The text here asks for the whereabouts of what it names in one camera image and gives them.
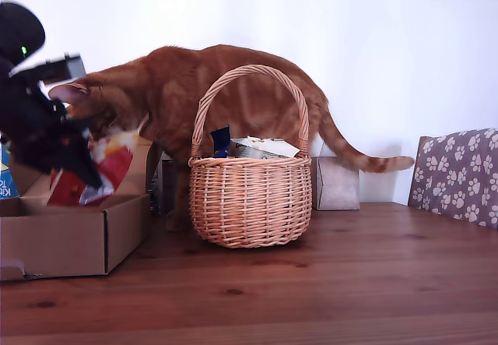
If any white green brown egg bag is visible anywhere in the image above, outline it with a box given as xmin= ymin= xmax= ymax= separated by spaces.
xmin=229 ymin=136 xmax=301 ymax=159

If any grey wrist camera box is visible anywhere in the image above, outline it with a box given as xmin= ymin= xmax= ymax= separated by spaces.
xmin=8 ymin=52 xmax=88 ymax=86

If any white red Maltesers bag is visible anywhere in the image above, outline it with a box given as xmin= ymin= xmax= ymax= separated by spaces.
xmin=47 ymin=129 xmax=135 ymax=208

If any yellow blue paper towel pack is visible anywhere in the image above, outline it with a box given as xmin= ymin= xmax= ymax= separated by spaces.
xmin=0 ymin=142 xmax=20 ymax=202

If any brown cardboard box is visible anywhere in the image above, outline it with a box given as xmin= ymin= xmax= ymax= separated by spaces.
xmin=0 ymin=138 xmax=153 ymax=282

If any orange tabby cat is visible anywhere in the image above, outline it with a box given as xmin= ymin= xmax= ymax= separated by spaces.
xmin=48 ymin=44 xmax=416 ymax=232

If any blue candy bag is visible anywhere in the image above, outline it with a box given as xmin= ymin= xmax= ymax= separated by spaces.
xmin=209 ymin=125 xmax=233 ymax=158

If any grey paper bag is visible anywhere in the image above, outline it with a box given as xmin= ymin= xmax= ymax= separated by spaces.
xmin=312 ymin=156 xmax=361 ymax=211

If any woven wicker basket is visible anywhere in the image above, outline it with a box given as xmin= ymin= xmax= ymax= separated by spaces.
xmin=188 ymin=64 xmax=314 ymax=249

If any wire utensil holder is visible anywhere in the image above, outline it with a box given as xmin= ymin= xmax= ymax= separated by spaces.
xmin=149 ymin=165 xmax=163 ymax=216

